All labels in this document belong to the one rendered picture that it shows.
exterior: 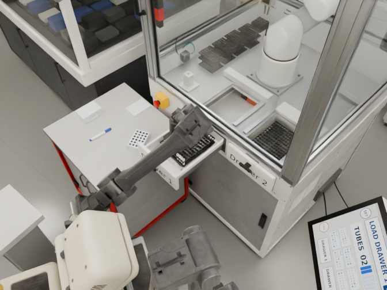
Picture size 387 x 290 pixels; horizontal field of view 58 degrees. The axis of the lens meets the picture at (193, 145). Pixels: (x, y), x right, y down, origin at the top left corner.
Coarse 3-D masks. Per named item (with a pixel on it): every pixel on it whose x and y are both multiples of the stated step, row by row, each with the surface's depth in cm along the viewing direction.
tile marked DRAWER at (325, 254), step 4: (320, 240) 134; (324, 240) 133; (320, 244) 133; (324, 244) 132; (328, 244) 131; (320, 248) 132; (324, 248) 131; (328, 248) 130; (320, 252) 132; (324, 252) 130; (328, 252) 129; (320, 256) 131; (324, 256) 130; (328, 256) 128; (320, 260) 130; (324, 260) 129; (328, 260) 128
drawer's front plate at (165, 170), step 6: (138, 144) 172; (138, 150) 177; (144, 150) 171; (144, 156) 176; (162, 168) 165; (168, 168) 163; (162, 174) 170; (168, 174) 164; (174, 174) 161; (168, 180) 169; (174, 180) 162; (174, 186) 167
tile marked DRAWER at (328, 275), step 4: (324, 268) 128; (328, 268) 126; (332, 268) 125; (324, 272) 127; (328, 272) 126; (332, 272) 124; (324, 276) 126; (328, 276) 125; (332, 276) 124; (324, 280) 125; (328, 280) 124; (332, 280) 123; (324, 284) 125; (328, 284) 124; (332, 284) 122; (324, 288) 124; (328, 288) 123; (332, 288) 122; (336, 288) 121
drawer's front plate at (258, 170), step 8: (232, 144) 172; (232, 152) 174; (240, 152) 169; (232, 160) 178; (240, 160) 172; (248, 160) 166; (240, 168) 176; (256, 168) 165; (264, 176) 163; (272, 176) 160; (264, 184) 167; (272, 184) 162
